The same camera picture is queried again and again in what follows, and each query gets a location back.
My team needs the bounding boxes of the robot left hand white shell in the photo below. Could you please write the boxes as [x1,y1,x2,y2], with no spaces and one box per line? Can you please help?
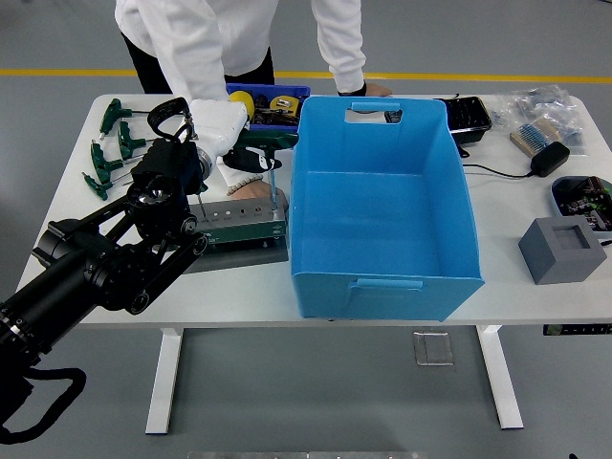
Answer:
[188,98,287,174]

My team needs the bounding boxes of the white bead bracelet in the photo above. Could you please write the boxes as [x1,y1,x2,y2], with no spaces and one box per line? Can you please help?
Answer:
[226,173,265,197]

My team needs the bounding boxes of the small blue parts bin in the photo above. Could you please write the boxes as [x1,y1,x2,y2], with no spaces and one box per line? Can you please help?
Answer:
[224,82,313,138]

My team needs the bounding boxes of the green grey hex key stand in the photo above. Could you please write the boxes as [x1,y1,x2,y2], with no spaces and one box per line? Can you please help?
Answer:
[184,193,291,276]

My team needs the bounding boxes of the grey foam block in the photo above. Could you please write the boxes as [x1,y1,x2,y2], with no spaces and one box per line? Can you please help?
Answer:
[518,215,608,287]

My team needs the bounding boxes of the yellow tape measure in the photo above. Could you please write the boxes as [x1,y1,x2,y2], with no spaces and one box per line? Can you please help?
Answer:
[270,94,307,119]

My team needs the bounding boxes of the table height control panel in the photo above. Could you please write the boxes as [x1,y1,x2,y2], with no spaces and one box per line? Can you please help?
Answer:
[542,324,612,338]

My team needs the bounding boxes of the grey-blue tray of parts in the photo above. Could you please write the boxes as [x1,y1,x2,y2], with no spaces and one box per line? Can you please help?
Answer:
[549,175,612,234]

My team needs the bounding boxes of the resistor strip bundle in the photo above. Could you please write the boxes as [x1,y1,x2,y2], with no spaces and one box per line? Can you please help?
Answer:
[509,117,563,158]

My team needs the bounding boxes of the metal floor socket plate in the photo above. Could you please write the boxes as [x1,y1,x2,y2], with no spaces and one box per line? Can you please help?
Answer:
[412,330,455,367]

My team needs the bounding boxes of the black adapter cord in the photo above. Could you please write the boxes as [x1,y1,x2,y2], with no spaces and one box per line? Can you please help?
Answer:
[462,164,535,180]

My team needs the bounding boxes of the large blue plastic box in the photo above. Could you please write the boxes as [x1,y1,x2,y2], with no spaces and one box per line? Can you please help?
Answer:
[290,95,487,322]

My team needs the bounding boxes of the black plastic tray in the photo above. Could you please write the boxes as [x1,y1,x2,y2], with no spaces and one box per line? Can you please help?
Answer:
[433,95,493,147]

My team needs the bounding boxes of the clear bags of components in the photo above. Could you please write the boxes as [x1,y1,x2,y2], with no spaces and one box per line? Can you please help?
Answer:
[491,84,588,157]

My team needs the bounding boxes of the yellow ball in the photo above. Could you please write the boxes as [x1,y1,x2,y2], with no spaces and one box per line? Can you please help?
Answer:
[228,90,256,119]

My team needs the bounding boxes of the white table leg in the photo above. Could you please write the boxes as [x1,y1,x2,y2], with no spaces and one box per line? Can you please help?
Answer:
[144,327,186,435]
[475,324,525,430]

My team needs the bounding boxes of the black power adapter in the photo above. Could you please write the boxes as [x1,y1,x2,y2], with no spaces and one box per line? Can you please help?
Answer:
[529,141,572,180]

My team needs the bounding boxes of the large green T-handle hex key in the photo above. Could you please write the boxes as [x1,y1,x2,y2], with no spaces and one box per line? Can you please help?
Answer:
[236,129,300,212]

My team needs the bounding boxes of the person's right hand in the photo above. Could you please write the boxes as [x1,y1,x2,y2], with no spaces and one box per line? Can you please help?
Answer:
[232,179,273,202]

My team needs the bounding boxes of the dark assorted hardware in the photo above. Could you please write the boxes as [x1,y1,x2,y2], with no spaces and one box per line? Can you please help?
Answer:
[251,94,301,128]

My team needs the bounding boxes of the person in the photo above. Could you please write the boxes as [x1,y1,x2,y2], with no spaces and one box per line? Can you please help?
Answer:
[114,0,394,202]

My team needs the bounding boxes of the small green T-handle hex key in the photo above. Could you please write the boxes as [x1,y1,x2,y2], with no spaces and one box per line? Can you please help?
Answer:
[79,171,136,201]

